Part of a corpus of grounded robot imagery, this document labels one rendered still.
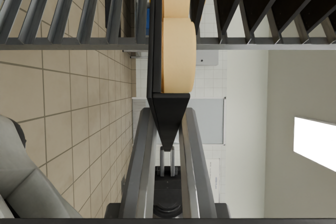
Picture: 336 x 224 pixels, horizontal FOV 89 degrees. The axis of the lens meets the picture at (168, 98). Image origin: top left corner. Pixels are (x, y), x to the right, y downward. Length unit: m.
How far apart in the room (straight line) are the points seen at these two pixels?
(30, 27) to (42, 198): 0.57
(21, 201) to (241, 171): 4.36
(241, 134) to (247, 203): 1.60
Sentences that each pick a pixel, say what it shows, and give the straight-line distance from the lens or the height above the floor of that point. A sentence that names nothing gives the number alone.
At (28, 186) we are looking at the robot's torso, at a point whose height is 0.56.
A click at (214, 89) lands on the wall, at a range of 3.93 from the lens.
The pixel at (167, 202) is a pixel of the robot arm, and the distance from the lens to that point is 0.44.
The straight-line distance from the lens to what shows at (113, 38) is 0.62.
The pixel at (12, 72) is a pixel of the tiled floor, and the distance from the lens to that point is 1.17.
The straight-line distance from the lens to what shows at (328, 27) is 0.80.
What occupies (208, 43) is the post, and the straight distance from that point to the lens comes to 0.60.
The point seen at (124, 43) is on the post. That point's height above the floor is 0.64.
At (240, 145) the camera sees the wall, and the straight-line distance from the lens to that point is 4.32.
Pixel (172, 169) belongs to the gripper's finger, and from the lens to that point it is 0.41.
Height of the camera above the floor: 0.78
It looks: level
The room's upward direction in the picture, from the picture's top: 90 degrees clockwise
